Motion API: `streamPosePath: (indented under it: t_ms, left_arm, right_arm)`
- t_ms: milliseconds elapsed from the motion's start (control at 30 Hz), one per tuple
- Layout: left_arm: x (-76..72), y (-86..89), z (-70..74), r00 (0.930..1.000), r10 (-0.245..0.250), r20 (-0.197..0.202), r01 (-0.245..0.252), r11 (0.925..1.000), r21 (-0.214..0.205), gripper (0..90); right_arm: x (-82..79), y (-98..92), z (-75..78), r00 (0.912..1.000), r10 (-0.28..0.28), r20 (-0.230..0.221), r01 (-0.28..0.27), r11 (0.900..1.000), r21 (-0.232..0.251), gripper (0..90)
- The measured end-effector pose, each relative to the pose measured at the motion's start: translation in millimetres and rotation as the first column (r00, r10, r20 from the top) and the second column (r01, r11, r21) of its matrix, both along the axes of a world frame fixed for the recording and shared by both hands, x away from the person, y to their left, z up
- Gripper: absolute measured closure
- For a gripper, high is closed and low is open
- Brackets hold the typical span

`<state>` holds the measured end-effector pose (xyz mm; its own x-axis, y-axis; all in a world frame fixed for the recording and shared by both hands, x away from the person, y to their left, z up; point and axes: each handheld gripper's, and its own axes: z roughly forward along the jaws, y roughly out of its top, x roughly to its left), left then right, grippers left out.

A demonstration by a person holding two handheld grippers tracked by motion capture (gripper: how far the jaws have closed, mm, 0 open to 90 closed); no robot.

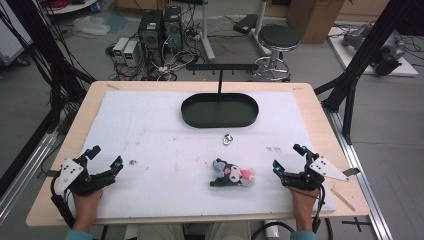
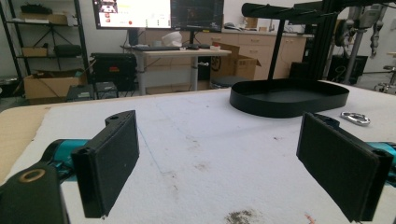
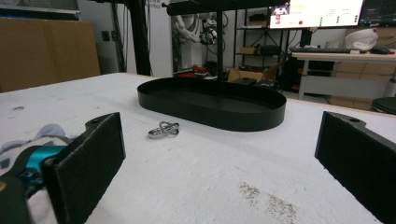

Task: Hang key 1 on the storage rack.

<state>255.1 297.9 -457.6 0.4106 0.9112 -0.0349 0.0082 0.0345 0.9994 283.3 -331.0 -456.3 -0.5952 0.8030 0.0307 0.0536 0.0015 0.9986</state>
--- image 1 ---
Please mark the black hook rack with tray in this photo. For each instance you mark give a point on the black hook rack with tray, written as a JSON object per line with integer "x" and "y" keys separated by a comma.
{"x": 220, "y": 111}

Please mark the silver carabiner clip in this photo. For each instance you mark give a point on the silver carabiner clip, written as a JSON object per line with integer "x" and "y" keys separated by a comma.
{"x": 228, "y": 139}

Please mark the silver aluminium rail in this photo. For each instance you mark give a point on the silver aluminium rail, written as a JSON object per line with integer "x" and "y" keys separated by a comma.
{"x": 353, "y": 160}
{"x": 26, "y": 173}

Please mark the person's legs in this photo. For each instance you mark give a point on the person's legs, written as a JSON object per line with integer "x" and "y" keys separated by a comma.
{"x": 160, "y": 232}

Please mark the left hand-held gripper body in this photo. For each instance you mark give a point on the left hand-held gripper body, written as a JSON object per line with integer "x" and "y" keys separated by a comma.
{"x": 68, "y": 173}

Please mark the grey machine parts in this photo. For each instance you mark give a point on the grey machine parts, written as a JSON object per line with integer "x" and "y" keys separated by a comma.
{"x": 388, "y": 55}

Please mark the white power supply unit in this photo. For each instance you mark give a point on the white power supply unit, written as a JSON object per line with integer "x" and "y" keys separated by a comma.
{"x": 131, "y": 53}
{"x": 120, "y": 48}

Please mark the white power strip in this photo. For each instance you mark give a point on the white power strip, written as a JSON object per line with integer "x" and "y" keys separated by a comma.
{"x": 163, "y": 69}

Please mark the black computer tower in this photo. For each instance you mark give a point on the black computer tower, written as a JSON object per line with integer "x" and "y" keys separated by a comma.
{"x": 172, "y": 26}
{"x": 150, "y": 30}

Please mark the brown cardboard box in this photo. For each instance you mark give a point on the brown cardboard box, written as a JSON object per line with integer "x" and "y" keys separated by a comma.
{"x": 313, "y": 20}

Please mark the thin wooden stick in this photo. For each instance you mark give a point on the thin wooden stick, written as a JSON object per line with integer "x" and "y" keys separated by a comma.
{"x": 343, "y": 200}

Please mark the clear plastic bag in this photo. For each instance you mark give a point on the clear plastic bag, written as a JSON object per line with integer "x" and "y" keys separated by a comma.
{"x": 90, "y": 26}

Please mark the black tape piece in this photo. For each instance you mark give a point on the black tape piece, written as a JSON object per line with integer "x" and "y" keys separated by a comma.
{"x": 351, "y": 172}

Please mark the black flat case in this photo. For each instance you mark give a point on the black flat case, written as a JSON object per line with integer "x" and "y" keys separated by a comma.
{"x": 245, "y": 24}

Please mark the white round table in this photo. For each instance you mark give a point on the white round table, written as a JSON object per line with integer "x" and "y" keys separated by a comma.
{"x": 71, "y": 6}

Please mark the white metal table leg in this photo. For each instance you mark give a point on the white metal table leg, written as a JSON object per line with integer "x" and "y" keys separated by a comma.
{"x": 260, "y": 26}
{"x": 206, "y": 36}

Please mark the white board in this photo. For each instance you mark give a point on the white board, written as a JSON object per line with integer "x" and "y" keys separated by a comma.
{"x": 346, "y": 56}

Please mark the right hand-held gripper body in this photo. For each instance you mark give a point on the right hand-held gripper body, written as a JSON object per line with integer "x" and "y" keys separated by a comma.
{"x": 328, "y": 170}

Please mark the person's right hand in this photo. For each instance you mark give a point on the person's right hand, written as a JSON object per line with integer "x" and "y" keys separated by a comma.
{"x": 305, "y": 206}

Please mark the black round stool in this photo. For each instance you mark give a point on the black round stool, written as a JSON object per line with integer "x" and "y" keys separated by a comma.
{"x": 279, "y": 36}

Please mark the person's left hand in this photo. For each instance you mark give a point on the person's left hand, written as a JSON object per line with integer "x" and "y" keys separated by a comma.
{"x": 86, "y": 208}

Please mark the black metal frame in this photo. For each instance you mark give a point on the black metal frame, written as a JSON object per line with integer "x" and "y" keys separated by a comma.
{"x": 40, "y": 43}
{"x": 363, "y": 50}

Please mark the white foam mat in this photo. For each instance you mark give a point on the white foam mat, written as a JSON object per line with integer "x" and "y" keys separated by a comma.
{"x": 166, "y": 186}

